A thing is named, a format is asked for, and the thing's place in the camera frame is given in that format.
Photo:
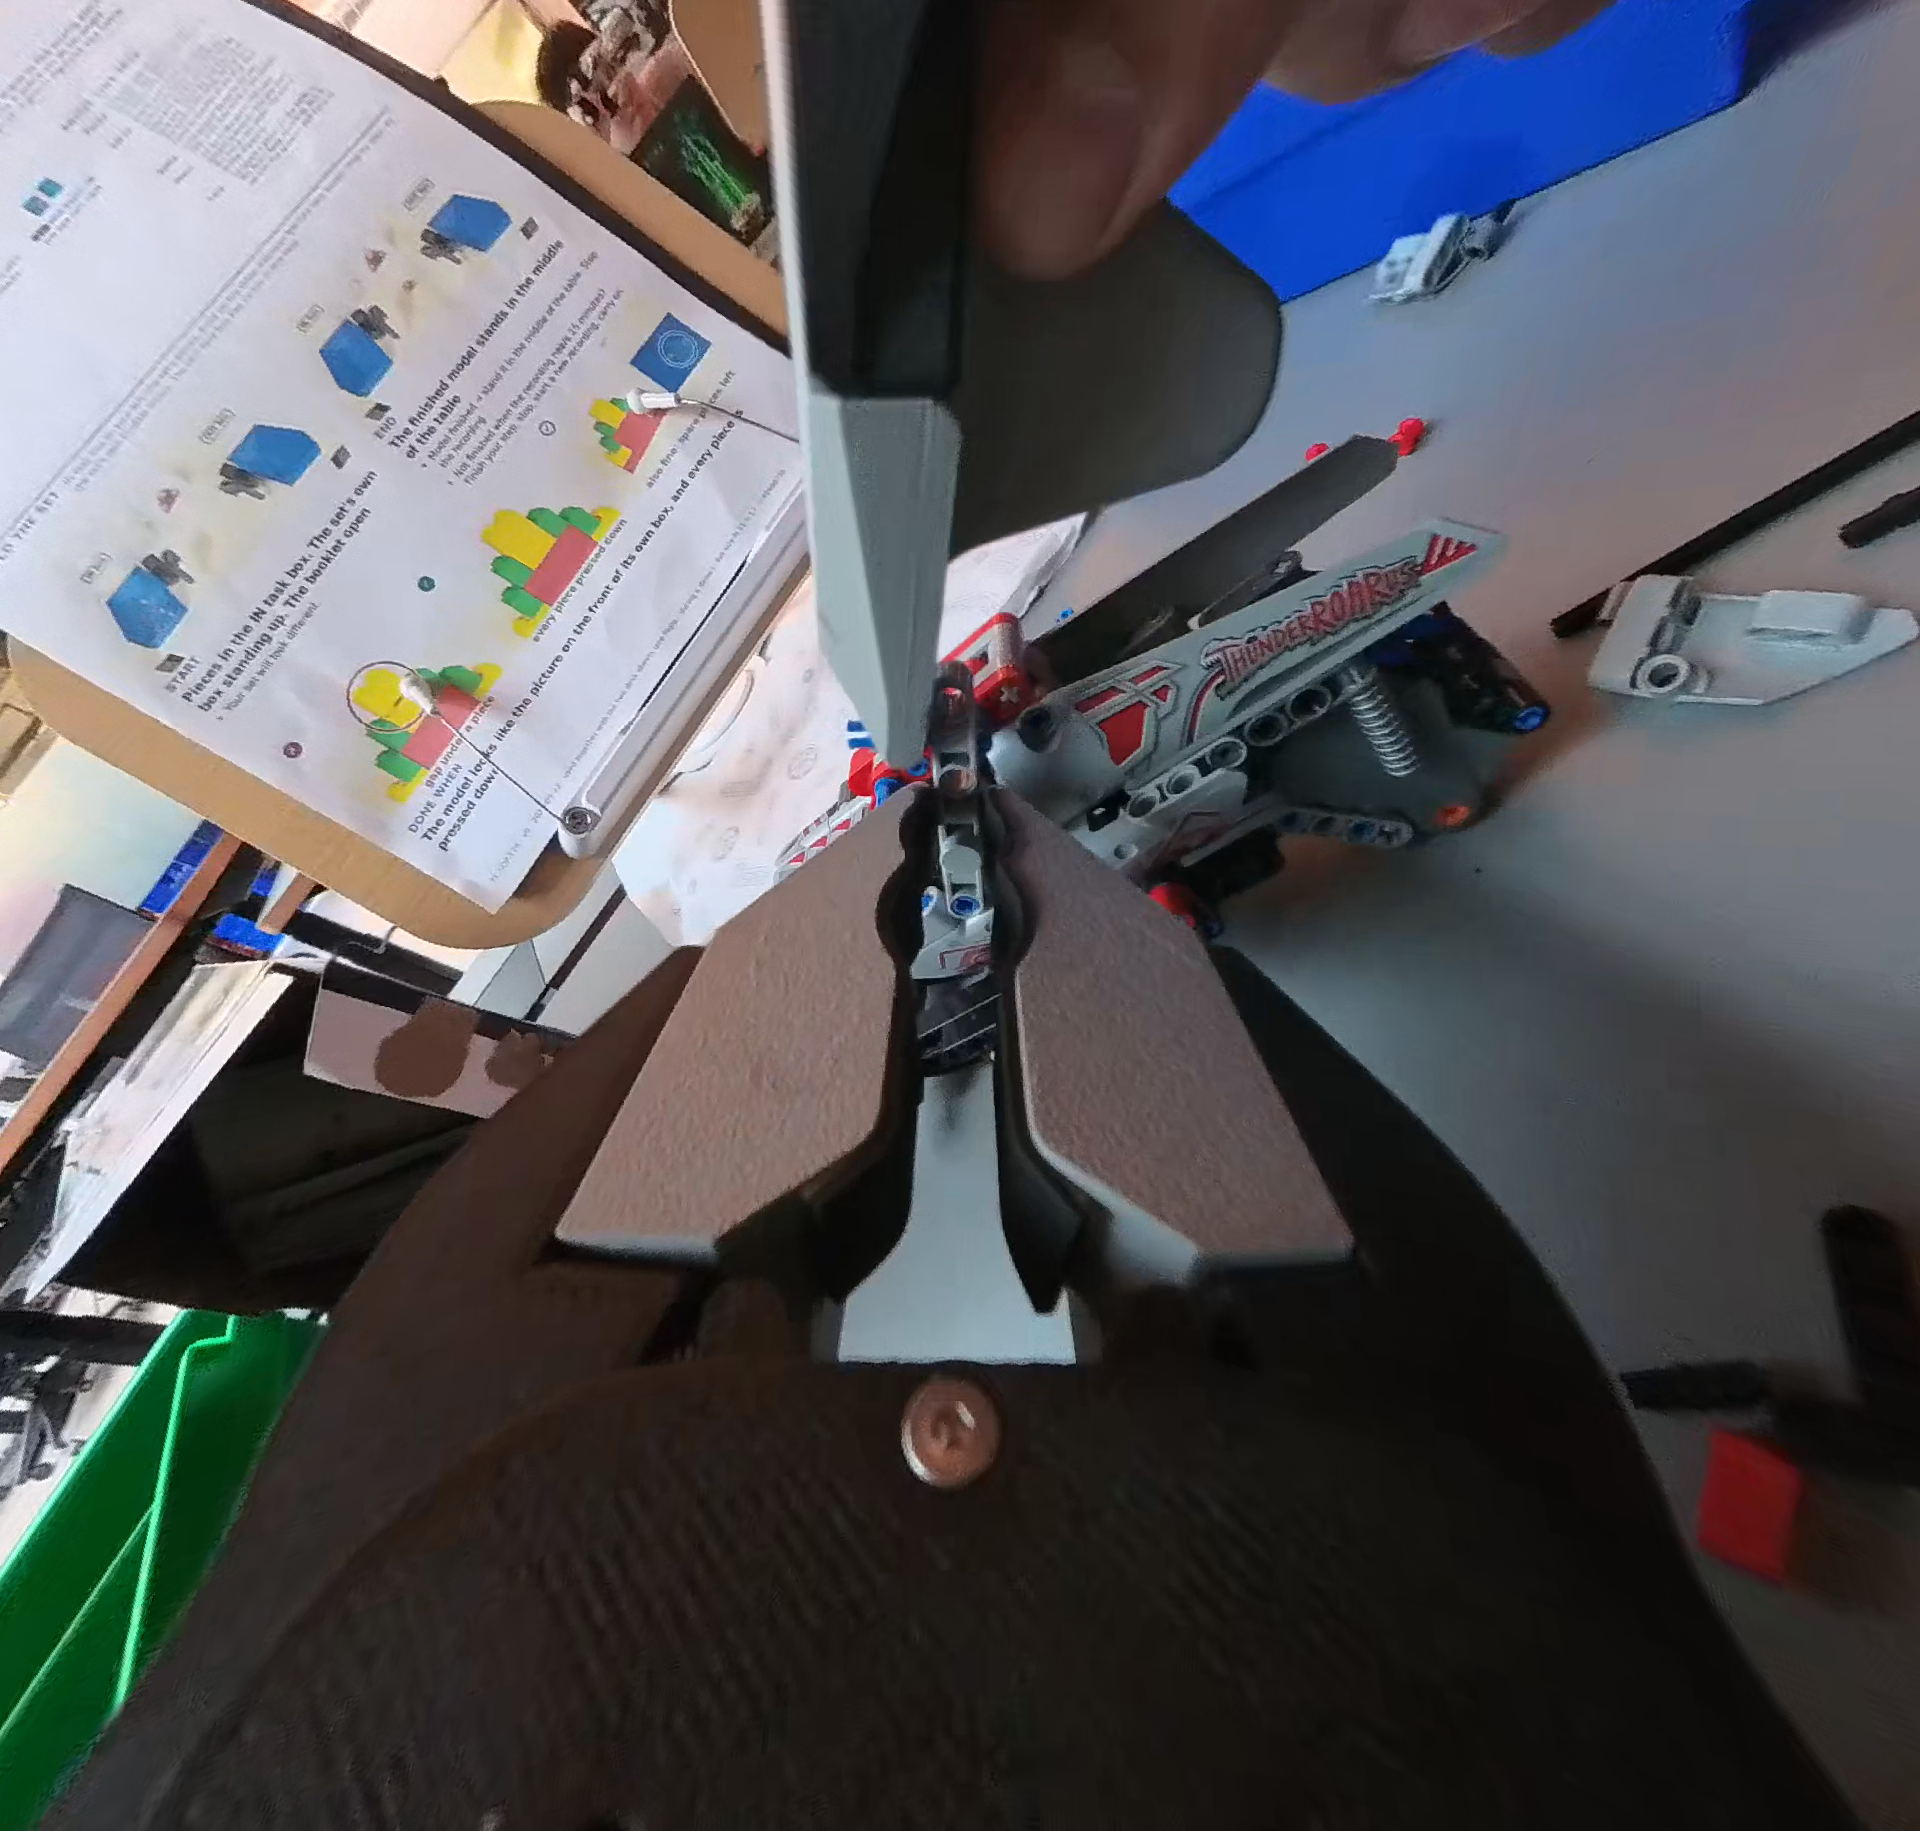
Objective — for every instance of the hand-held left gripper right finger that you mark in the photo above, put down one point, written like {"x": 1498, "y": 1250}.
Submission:
{"x": 1170, "y": 1096}

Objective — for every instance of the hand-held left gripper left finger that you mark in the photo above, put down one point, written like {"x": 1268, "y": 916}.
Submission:
{"x": 735, "y": 1096}

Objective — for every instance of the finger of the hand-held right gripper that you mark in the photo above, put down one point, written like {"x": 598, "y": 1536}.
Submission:
{"x": 886, "y": 540}

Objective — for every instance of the red grey lego vehicle model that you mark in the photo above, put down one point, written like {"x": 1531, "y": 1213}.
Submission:
{"x": 1275, "y": 691}

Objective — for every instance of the grey printed lego panel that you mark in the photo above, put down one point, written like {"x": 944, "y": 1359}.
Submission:
{"x": 1726, "y": 639}

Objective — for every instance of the small grey lego connector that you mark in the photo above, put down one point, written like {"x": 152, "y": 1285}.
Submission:
{"x": 1426, "y": 253}

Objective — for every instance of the black lego pin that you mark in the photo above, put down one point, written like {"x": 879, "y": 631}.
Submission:
{"x": 1882, "y": 520}

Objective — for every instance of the person's right hand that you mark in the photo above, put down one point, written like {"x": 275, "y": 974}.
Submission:
{"x": 1200, "y": 46}

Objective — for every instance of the printed paper bag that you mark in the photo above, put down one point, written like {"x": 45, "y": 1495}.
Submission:
{"x": 751, "y": 810}

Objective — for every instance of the instruction sheet on stand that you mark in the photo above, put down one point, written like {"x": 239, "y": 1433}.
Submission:
{"x": 451, "y": 901}

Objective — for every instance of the blue plastic bin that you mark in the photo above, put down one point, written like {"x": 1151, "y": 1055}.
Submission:
{"x": 1500, "y": 135}

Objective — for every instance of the grey wood-edged table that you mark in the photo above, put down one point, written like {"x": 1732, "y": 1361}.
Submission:
{"x": 150, "y": 1096}

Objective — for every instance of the printed instruction sheet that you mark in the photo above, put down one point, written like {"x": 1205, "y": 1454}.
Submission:
{"x": 301, "y": 435}

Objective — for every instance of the green plastic bin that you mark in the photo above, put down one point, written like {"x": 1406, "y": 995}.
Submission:
{"x": 136, "y": 1532}

